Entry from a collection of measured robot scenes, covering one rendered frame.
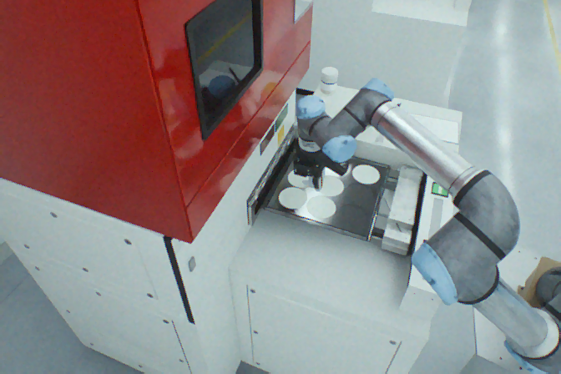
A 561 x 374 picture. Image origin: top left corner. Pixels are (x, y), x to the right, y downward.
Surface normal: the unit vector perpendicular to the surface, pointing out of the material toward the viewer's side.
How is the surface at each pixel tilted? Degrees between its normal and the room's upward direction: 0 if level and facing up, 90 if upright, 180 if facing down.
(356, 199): 0
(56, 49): 90
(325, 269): 0
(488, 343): 0
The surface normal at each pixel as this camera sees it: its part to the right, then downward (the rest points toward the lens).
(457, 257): -0.35, -0.13
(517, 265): 0.01, -0.73
